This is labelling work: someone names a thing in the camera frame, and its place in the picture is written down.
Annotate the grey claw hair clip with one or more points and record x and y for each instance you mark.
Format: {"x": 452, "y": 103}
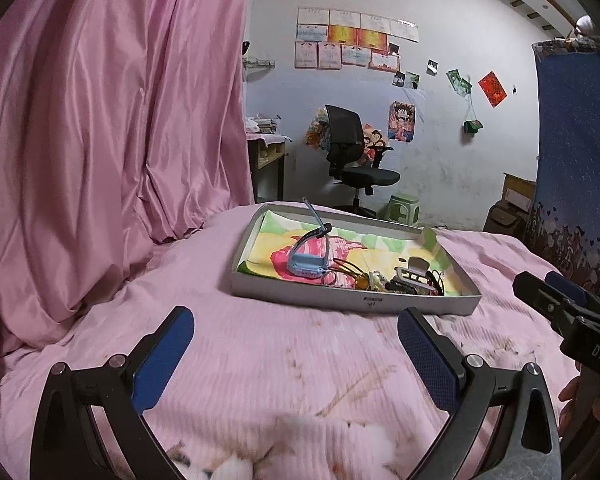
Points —
{"x": 412, "y": 272}

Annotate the green hanging ornament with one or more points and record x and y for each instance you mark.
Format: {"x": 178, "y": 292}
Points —
{"x": 472, "y": 127}

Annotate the white hair clip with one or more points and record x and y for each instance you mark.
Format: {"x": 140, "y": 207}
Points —
{"x": 380, "y": 279}

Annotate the blue wrist watch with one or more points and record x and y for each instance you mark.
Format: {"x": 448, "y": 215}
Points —
{"x": 300, "y": 262}

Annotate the small dark wall photo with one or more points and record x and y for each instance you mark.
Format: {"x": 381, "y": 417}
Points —
{"x": 393, "y": 49}

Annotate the green plastic stool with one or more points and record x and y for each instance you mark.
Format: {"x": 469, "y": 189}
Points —
{"x": 402, "y": 207}

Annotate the large cartoon wall poster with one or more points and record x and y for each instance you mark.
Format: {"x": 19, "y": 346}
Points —
{"x": 317, "y": 130}

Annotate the red wall card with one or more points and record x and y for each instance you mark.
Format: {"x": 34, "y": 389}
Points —
{"x": 492, "y": 89}

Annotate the blue printed blanket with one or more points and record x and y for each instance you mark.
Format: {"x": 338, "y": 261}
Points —
{"x": 575, "y": 160}

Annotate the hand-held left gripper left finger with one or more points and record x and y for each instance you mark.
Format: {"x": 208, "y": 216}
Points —
{"x": 162, "y": 355}

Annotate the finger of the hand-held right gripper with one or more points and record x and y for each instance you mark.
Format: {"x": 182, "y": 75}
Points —
{"x": 540, "y": 295}
{"x": 567, "y": 287}

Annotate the black office chair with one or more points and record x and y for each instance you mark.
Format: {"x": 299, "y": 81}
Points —
{"x": 365, "y": 177}

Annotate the wooden desk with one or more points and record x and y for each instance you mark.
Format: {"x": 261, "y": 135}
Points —
{"x": 267, "y": 155}

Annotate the grey cardboard box tray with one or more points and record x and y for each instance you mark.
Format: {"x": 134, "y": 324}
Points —
{"x": 305, "y": 297}

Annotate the pink satin curtain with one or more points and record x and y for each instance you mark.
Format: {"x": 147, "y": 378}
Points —
{"x": 105, "y": 135}

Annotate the person's right hand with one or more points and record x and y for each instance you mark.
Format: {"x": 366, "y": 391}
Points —
{"x": 569, "y": 405}

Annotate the white round object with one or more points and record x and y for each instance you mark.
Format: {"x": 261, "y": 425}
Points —
{"x": 586, "y": 25}

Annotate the row of wall certificates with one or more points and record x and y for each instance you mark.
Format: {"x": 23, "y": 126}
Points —
{"x": 355, "y": 35}

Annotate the brown cardboard box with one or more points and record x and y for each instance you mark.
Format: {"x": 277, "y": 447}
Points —
{"x": 520, "y": 192}

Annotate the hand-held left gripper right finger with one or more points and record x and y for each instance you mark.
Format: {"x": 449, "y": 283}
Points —
{"x": 430, "y": 355}

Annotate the colourful printed cloth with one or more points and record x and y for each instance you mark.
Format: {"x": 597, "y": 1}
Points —
{"x": 280, "y": 250}

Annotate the stack of books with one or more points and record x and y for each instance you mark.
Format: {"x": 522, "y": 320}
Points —
{"x": 262, "y": 125}

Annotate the green wall photo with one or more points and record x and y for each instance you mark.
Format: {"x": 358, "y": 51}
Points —
{"x": 459, "y": 81}

